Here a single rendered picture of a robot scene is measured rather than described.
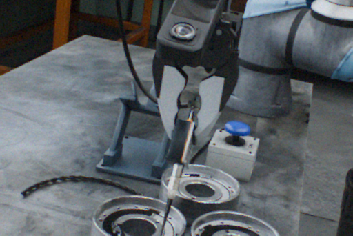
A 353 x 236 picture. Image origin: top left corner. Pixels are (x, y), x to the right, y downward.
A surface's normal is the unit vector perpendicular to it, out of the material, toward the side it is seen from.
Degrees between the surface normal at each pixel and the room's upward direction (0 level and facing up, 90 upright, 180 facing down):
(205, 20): 29
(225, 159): 90
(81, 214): 0
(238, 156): 90
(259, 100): 72
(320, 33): 98
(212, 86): 90
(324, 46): 97
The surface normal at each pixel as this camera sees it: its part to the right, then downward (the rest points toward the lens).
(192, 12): 0.12, -0.67
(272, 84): 0.36, 0.06
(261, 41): -0.43, 0.28
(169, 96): -0.15, 0.30
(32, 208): 0.17, -0.93
